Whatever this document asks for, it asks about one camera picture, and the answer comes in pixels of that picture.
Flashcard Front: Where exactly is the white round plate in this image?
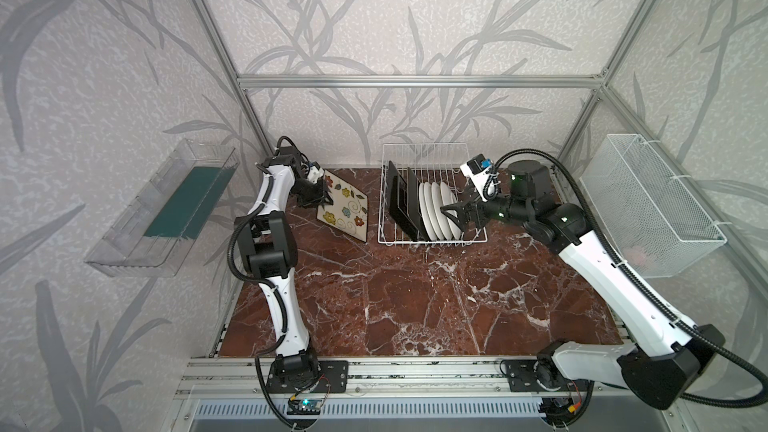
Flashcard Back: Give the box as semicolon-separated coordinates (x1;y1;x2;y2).
418;183;438;242
431;182;454;240
423;182;445;241
440;182;462;240

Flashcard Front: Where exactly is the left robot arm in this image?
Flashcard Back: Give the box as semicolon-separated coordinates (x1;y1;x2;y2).
226;136;333;391

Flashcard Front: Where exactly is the square floral plate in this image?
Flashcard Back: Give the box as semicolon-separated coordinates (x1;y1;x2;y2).
386;161;418;240
316;171;369;243

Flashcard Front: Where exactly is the left green circuit board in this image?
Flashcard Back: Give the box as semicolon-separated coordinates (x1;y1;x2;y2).
287;397;324;416

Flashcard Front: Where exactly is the pink object in basket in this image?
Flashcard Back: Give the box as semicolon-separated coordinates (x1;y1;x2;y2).
623;246;653;270

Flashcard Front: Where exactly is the right circuit board with wires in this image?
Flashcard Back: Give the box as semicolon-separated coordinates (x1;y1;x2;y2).
539;397;579;424

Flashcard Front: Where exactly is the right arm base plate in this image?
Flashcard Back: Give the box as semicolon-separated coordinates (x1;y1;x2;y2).
499;358;589;394

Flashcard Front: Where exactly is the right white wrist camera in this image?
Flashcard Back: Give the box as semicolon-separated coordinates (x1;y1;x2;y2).
460;154;497;202

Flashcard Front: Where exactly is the white mesh wall basket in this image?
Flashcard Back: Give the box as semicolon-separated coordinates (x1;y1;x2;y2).
580;134;727;279

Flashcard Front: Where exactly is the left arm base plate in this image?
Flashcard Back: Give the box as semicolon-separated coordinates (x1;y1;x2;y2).
266;360;349;394

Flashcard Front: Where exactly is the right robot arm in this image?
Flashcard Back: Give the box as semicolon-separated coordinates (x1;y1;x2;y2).
441;148;767;410

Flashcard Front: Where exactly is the aluminium mounting rail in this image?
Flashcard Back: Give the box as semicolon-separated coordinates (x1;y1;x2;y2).
173;356;679;400

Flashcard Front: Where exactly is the white wire dish rack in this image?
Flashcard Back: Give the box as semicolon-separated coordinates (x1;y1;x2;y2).
377;143;487;246

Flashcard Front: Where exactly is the clear plastic wall bin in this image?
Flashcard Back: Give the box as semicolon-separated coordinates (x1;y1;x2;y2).
85;139;239;278

